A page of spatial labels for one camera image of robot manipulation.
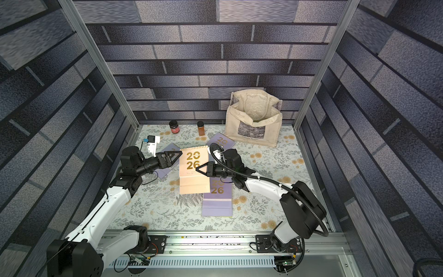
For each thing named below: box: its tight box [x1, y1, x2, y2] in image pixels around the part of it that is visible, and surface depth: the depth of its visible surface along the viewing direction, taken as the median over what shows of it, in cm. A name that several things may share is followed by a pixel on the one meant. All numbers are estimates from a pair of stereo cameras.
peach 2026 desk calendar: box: [179, 145, 211, 194], surface depth 79 cm
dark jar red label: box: [169, 120, 180, 134], surface depth 114 cm
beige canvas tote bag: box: [224, 88, 283, 148], surface depth 103 cm
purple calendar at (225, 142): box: [205, 131, 236, 151], surface depth 112 cm
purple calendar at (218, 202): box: [201, 176, 233, 217], surface depth 87 cm
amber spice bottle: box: [197, 120, 206, 137], surface depth 112 cm
